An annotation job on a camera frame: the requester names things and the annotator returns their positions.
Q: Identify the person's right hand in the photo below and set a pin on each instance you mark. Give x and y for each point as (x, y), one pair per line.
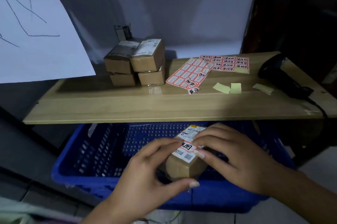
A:
(244, 160)

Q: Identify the person's left hand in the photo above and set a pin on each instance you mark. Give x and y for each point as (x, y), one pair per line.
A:
(137, 179)

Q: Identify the person's right thumb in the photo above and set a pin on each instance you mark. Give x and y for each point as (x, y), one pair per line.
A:
(210, 162)

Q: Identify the person's left thumb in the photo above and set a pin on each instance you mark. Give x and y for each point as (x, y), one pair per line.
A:
(181, 185)

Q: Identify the person's right middle finger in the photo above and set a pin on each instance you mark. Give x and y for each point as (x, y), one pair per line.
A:
(214, 134)

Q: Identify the small labelled cardboard parcel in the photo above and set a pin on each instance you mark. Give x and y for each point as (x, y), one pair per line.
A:
(181, 164)

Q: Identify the person's right forearm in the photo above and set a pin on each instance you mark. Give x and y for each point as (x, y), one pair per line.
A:
(305, 197)

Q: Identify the person's left forearm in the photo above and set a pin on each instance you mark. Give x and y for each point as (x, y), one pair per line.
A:
(110, 214)

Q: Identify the yellow backing paper scrap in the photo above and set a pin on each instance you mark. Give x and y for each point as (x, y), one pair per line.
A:
(221, 88)
(236, 88)
(263, 89)

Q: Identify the loose handwritten red-bordered sticker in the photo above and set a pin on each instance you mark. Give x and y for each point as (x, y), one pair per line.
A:
(193, 90)

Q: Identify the sheet of blank red-bordered stickers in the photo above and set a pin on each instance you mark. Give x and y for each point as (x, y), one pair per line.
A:
(188, 72)

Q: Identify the sheet of handwritten red-bordered stickers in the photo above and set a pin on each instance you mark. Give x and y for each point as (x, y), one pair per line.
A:
(229, 63)

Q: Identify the blue plastic perforated basket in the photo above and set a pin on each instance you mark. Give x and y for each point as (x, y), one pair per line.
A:
(105, 152)

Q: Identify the taped plain cardboard parcel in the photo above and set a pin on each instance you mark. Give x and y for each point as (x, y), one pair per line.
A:
(152, 77)

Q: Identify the black barcode scanner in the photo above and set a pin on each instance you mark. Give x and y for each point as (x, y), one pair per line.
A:
(279, 76)

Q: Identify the cardboard parcel with white label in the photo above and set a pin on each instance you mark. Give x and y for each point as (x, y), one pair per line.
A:
(147, 58)

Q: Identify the small plain cardboard parcel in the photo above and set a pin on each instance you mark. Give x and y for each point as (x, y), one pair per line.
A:
(122, 79)

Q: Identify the cardboard parcel with dark label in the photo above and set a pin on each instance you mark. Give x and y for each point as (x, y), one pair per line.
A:
(118, 58)

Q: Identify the small metal clip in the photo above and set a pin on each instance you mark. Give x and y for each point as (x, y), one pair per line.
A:
(123, 32)

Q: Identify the pale green garment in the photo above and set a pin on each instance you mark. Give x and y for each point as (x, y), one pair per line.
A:
(31, 210)

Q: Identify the white paper sheet with lines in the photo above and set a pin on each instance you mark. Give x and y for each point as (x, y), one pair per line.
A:
(39, 34)

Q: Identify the black metal shelf frame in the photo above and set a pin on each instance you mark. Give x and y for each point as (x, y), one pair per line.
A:
(29, 129)

